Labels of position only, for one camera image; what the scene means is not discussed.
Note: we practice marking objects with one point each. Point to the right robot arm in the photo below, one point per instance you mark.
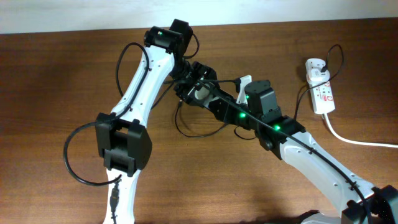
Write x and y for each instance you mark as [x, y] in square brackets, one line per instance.
[355, 199]

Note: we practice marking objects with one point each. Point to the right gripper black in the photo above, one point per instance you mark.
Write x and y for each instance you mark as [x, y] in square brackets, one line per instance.
[226, 108]

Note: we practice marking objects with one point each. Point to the white USB charger adapter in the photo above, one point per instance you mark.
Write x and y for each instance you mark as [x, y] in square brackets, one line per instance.
[316, 76]

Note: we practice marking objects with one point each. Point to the white power strip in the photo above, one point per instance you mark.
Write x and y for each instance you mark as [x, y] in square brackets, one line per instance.
[321, 94]

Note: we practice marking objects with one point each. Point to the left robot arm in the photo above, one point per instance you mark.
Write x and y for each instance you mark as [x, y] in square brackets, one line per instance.
[122, 136]

